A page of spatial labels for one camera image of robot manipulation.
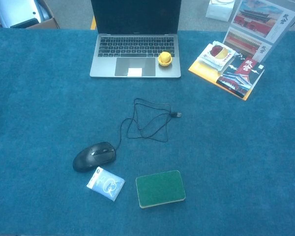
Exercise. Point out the black computer mouse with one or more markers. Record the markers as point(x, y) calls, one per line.
point(93, 157)

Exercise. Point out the white sticker on trackpad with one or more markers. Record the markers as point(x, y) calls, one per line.
point(134, 72)

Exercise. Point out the yellow toy in cup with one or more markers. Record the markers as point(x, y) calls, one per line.
point(165, 59)

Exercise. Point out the green scouring sponge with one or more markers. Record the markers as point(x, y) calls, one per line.
point(159, 188)

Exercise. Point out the grey laptop computer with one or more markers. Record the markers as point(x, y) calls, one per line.
point(127, 46)

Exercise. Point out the blue white tissue packet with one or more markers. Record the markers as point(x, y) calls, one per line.
point(105, 184)

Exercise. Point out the white packaged snack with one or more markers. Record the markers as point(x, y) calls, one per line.
point(217, 55)

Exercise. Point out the palace picture book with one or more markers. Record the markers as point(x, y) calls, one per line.
point(238, 76)

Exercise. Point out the blue felt table mat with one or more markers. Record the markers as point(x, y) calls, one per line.
point(39, 110)

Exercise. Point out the white box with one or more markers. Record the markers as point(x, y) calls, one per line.
point(219, 9)

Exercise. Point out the cardboard box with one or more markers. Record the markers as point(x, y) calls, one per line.
point(45, 23)

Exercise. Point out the clear stand with palace photos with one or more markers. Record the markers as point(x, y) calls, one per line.
point(258, 27)

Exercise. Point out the blue grey device in box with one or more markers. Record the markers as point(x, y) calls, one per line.
point(17, 12)

